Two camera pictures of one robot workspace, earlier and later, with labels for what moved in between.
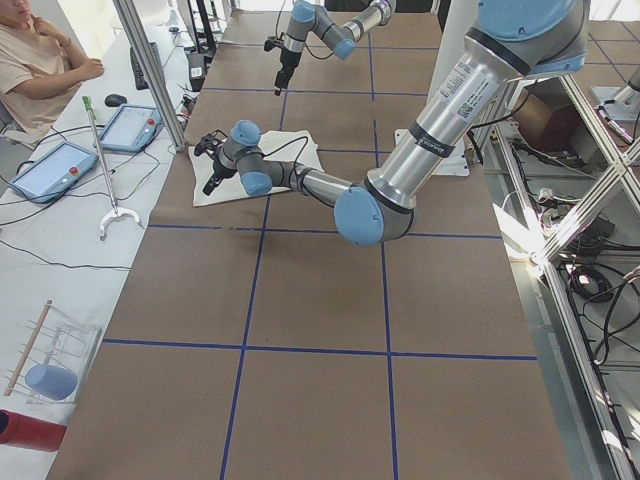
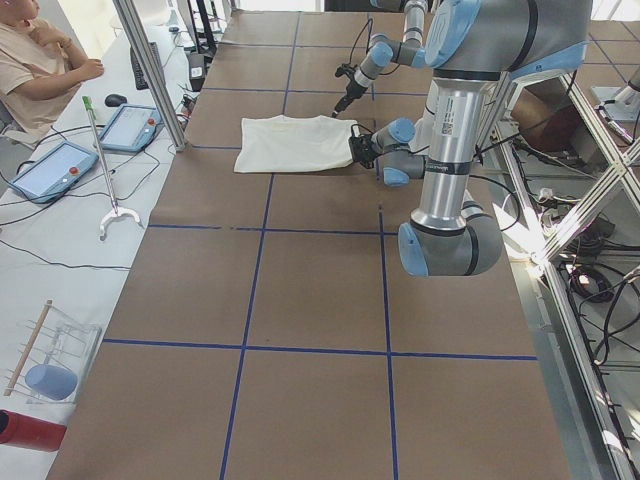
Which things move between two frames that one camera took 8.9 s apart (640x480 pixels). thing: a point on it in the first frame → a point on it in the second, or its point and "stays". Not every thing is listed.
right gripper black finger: x=282 y=78 → x=342 y=104
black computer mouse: x=115 y=100 stays
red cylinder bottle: x=27 y=431 stays
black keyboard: x=139 y=77 stays
